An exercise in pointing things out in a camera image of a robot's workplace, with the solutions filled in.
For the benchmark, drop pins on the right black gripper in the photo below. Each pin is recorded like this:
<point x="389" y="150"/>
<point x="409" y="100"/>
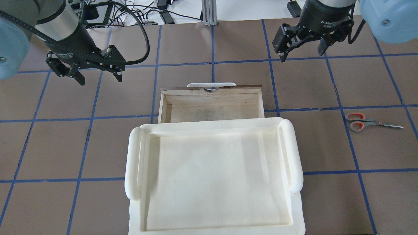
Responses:
<point x="321" y="18"/>

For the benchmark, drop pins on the aluminium frame post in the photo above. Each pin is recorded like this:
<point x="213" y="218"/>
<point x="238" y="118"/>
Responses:
<point x="209" y="12"/>

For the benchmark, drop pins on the wooden drawer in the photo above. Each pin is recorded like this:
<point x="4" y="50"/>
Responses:
<point x="210" y="101"/>

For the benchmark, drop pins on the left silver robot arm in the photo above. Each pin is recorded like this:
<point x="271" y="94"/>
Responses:
<point x="56" y="19"/>

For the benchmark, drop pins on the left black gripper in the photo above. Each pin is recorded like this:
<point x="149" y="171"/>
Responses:
<point x="72" y="41"/>

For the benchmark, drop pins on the white plastic tray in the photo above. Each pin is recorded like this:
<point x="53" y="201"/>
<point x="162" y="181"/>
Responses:
<point x="226" y="177"/>

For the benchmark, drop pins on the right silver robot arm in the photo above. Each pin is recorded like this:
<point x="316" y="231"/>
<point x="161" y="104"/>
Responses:
<point x="391" y="21"/>

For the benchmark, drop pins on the orange grey scissors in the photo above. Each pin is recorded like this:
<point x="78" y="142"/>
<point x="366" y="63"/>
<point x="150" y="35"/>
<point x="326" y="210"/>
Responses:
<point x="359" y="121"/>

